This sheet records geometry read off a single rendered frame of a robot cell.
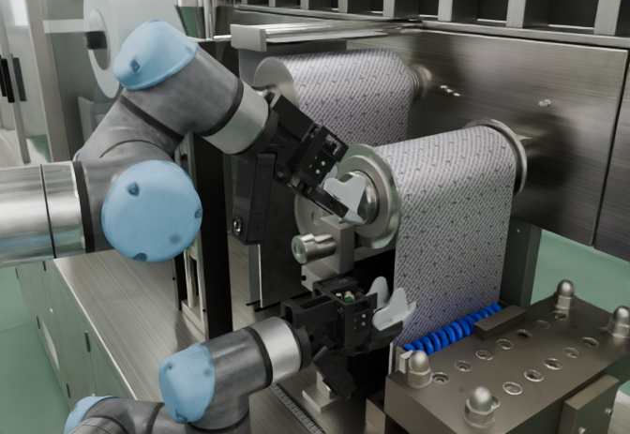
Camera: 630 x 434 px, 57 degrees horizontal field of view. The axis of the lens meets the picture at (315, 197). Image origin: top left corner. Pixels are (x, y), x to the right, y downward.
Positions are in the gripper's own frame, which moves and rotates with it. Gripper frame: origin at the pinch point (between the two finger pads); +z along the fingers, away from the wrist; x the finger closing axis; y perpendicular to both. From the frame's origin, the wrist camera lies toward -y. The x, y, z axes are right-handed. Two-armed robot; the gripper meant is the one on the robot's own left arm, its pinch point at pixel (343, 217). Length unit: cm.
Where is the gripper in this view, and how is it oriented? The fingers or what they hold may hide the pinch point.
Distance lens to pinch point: 77.7
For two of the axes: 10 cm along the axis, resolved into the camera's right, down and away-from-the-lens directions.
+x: -5.7, -3.0, 7.6
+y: 5.3, -8.5, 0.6
